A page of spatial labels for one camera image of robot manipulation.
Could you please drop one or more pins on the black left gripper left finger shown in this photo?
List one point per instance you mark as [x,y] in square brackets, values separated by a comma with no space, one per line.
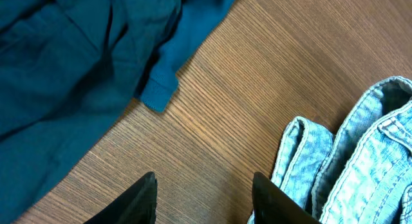
[136,205]

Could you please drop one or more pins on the light blue denim shorts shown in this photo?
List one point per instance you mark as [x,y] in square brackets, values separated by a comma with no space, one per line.
[361,173]

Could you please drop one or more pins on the dark blue folded garment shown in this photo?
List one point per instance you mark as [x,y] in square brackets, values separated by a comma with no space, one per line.
[69,68]

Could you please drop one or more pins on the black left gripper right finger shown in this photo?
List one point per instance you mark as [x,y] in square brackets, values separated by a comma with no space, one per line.
[273,206]

